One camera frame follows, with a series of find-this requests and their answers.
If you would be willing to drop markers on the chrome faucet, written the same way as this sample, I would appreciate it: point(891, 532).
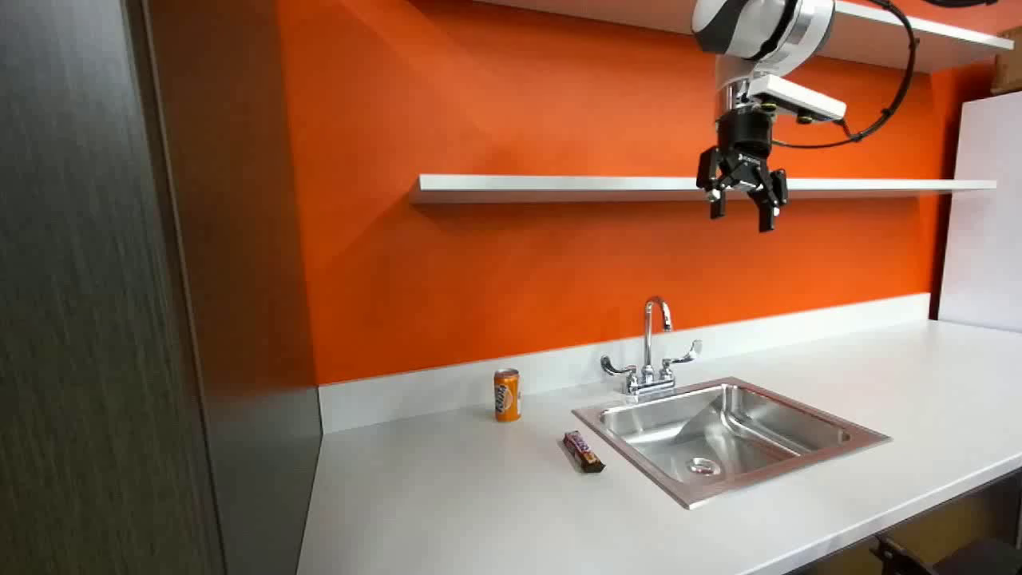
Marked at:
point(649, 357)

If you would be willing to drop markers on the brown snickers bar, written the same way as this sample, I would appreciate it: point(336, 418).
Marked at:
point(584, 453)

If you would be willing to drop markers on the dark grey wood cabinet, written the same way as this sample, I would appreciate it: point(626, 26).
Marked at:
point(98, 322)

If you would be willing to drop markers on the high white wall shelf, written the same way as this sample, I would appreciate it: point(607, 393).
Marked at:
point(936, 40)

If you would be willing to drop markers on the stainless steel sink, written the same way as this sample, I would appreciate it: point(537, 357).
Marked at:
point(737, 441)

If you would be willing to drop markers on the orange soda can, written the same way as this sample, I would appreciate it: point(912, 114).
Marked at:
point(508, 393)

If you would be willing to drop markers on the white counter backsplash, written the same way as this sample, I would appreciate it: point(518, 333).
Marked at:
point(449, 386)

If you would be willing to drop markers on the long white wall shelf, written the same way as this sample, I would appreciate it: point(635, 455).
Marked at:
point(555, 188)

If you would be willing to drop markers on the white refrigerator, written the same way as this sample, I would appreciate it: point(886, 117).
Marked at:
point(984, 225)

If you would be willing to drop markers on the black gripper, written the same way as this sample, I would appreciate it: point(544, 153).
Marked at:
point(745, 133)

